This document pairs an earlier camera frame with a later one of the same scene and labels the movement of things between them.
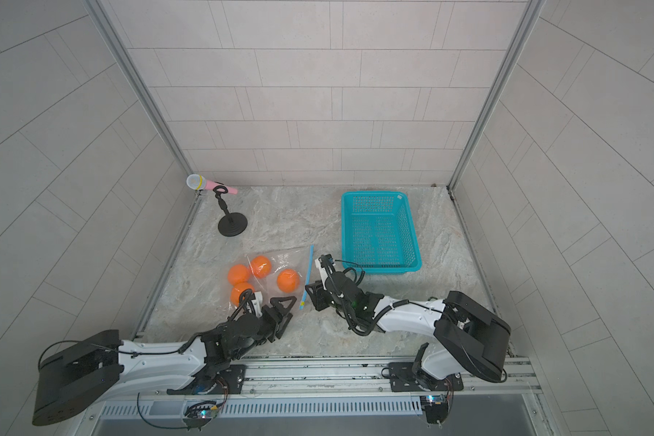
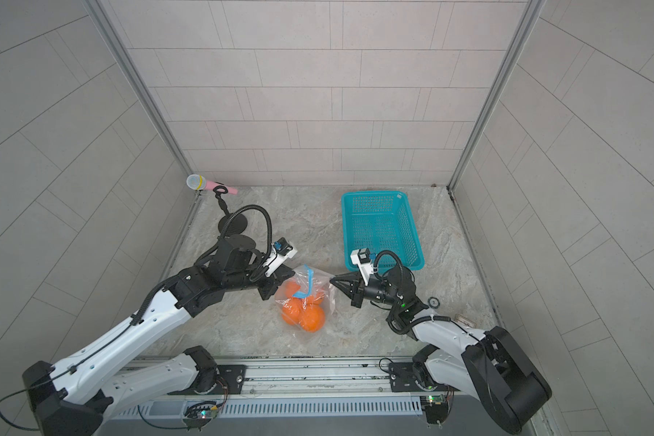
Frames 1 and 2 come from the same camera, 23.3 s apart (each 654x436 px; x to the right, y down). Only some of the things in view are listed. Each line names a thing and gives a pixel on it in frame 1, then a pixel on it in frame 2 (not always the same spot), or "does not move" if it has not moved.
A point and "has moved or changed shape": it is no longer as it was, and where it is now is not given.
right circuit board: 435,407 does not move
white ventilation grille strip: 338,408 does not move
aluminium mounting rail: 340,376 does not move
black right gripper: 324,290 -> 354,294
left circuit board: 198,413 does not move
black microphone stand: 232,223 does not move
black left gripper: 275,322 -> 275,279
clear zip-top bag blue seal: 284,272 has moved or changed shape
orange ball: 235,291 -> 293,312
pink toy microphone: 198,182 does not move
